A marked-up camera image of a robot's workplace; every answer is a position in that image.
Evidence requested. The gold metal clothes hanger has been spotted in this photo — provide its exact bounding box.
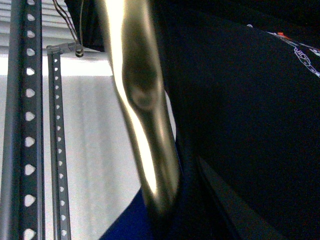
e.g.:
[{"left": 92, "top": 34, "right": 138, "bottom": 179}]
[{"left": 95, "top": 0, "right": 181, "bottom": 220}]

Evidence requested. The far perforated metal upright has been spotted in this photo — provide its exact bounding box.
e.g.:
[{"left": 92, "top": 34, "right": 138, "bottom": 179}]
[{"left": 46, "top": 43, "right": 77, "bottom": 240}]

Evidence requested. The black printed t-shirt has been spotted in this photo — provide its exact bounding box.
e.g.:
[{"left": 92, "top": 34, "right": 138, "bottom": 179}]
[{"left": 63, "top": 0, "right": 320, "bottom": 240}]

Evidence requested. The perforated metal upright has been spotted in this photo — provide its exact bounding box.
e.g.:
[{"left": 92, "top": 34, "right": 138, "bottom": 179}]
[
  {"left": 0, "top": 0, "right": 45, "bottom": 240},
  {"left": 46, "top": 43, "right": 77, "bottom": 240}
]

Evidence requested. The blue garment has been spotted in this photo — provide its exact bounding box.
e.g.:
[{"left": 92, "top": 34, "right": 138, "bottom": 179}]
[{"left": 98, "top": 139, "right": 183, "bottom": 240}]

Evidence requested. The near perforated metal upright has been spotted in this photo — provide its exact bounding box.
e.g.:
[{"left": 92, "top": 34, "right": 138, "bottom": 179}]
[{"left": 0, "top": 0, "right": 45, "bottom": 240}]

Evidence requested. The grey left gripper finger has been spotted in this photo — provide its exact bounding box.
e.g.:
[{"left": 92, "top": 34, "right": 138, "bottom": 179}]
[{"left": 198, "top": 158, "right": 286, "bottom": 240}]

